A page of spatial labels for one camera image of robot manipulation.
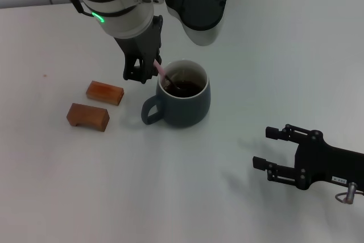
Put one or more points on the dark grey ceramic cup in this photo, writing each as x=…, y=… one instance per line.
x=185, y=112

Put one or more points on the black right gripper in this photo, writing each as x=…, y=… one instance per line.
x=335, y=166

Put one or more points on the dark coffee liquid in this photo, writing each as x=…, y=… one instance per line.
x=190, y=88

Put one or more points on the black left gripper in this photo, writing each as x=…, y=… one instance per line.
x=142, y=42

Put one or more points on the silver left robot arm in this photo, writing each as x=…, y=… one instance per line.
x=119, y=1

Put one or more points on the arched brown wooden block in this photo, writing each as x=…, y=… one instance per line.
x=88, y=116

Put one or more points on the flat reddish wooden block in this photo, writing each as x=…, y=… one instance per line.
x=103, y=93

